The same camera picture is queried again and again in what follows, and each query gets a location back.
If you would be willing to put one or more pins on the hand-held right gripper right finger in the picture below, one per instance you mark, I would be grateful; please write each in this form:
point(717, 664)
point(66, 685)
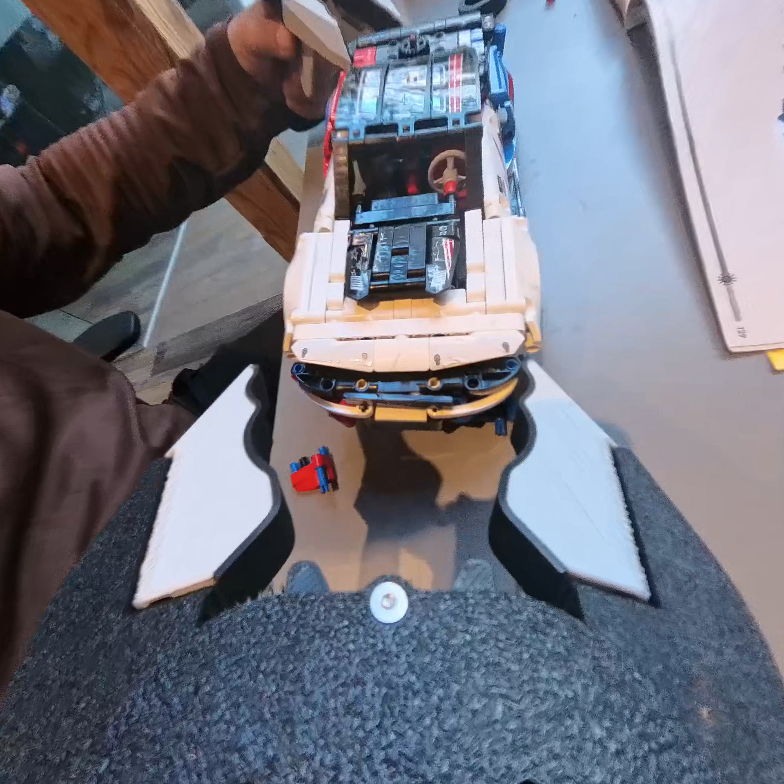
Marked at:
point(569, 502)

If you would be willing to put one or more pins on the yellow paper sheet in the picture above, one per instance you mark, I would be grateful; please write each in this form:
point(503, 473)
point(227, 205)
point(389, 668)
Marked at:
point(776, 360)

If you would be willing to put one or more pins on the person's left forearm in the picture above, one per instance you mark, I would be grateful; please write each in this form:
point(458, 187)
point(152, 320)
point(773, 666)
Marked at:
point(153, 153)

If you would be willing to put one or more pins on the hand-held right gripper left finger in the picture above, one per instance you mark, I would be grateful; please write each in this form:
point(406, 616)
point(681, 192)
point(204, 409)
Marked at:
point(208, 502)

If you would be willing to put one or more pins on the toy race car model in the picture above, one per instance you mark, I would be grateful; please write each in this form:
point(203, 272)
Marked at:
point(416, 275)

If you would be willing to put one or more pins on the red beam assembly blue pins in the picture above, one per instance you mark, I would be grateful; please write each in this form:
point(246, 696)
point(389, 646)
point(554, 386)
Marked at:
point(312, 475)

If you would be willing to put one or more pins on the black chair armrest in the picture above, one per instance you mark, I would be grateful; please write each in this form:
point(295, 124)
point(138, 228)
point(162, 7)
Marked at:
point(110, 334)

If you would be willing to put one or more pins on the grey desk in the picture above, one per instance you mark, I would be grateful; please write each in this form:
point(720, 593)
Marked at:
point(612, 367)

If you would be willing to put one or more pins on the wooden plank furniture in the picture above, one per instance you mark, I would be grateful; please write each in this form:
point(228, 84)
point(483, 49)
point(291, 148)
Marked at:
point(153, 49)

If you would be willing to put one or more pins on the person's left hand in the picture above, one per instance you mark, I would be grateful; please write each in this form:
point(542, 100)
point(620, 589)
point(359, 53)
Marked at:
point(269, 55)

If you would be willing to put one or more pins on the open instruction booklet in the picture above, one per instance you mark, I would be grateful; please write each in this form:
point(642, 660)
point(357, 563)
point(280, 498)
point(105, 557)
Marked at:
point(723, 153)

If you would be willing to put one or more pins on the black rubber tyre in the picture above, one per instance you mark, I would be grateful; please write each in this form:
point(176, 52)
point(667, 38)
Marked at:
point(484, 6)

